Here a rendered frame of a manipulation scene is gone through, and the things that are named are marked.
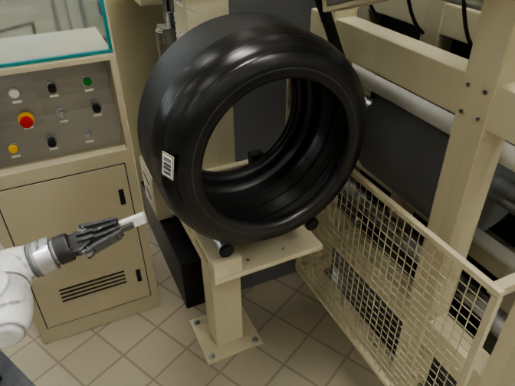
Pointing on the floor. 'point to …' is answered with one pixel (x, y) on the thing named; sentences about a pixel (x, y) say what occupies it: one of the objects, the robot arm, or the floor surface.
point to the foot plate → (250, 338)
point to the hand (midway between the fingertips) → (132, 221)
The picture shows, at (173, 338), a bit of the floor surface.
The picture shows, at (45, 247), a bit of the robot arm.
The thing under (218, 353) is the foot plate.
